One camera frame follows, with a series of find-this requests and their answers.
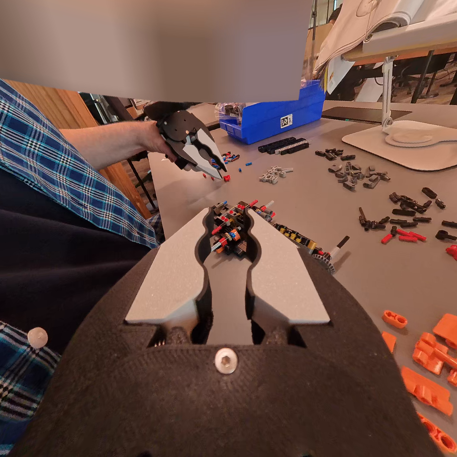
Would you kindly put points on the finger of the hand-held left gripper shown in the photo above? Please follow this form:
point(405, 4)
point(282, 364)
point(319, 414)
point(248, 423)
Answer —
point(207, 142)
point(198, 159)

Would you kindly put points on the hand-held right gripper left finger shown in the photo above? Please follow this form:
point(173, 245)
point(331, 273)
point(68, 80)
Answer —
point(167, 285)

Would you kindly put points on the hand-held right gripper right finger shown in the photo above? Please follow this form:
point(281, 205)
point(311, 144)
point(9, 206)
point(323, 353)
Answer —
point(285, 285)

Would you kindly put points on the partly built lego vehicle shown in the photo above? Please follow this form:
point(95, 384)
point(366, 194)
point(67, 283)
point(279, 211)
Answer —
point(228, 228)

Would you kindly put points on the person's left forearm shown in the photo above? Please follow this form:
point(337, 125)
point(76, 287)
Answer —
point(103, 144)

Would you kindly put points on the pile of mixed lego pins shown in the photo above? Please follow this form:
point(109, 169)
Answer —
point(230, 157)

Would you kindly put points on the cluster of light grey lego pieces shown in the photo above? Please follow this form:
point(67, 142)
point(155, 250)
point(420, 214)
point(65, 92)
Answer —
point(273, 175)

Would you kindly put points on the stack of black lego beams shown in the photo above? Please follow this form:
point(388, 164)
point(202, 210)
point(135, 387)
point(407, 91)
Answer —
point(284, 145)

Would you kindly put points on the long red lego pin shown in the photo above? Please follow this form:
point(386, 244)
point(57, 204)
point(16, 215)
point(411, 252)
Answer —
point(386, 239)
point(405, 232)
point(414, 238)

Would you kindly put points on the pile of dark grey lego pieces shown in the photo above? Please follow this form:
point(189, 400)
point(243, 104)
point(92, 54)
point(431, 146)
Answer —
point(357, 176)

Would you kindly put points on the scatter of black lego pieces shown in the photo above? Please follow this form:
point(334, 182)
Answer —
point(407, 205)

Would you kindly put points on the group of orange lego pieces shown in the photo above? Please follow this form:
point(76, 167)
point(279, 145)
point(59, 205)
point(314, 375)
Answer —
point(428, 357)

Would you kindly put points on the red lego piece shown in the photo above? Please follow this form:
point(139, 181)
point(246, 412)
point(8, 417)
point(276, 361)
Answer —
point(452, 251)

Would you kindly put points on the person's left hand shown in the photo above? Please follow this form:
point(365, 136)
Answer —
point(155, 139)

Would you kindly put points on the clear plastic parts bag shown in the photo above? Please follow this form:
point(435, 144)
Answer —
point(230, 110)

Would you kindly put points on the blue storage bin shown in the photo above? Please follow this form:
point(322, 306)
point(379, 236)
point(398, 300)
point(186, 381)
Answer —
point(260, 121)

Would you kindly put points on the dark navy garment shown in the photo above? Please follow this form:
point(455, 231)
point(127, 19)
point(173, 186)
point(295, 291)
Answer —
point(53, 267)

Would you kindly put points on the blue plaid shirt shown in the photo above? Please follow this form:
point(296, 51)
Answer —
point(35, 142)

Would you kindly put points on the black flat pad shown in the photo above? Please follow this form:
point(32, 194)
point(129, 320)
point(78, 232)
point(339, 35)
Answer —
point(357, 115)

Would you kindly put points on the white book stand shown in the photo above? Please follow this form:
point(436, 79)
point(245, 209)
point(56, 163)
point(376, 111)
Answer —
point(410, 150)

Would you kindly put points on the open instruction booklet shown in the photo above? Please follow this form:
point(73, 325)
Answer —
point(357, 28)

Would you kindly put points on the background wooden desk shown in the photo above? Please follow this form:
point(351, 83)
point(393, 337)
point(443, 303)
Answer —
point(428, 56)

